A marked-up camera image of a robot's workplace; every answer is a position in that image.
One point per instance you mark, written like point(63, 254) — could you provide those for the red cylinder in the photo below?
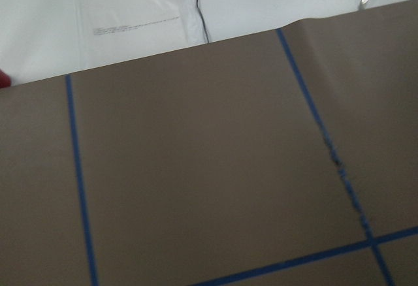
point(5, 80)

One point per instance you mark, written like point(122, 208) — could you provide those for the clear plastic bag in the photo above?
point(112, 31)

